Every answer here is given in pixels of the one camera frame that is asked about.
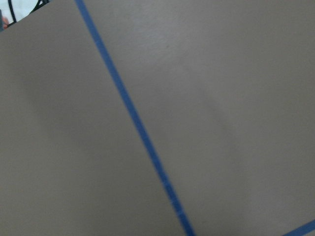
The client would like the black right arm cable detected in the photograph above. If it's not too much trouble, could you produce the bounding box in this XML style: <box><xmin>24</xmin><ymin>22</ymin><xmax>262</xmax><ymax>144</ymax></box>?
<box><xmin>7</xmin><ymin>0</ymin><xmax>50</xmax><ymax>24</ymax></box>

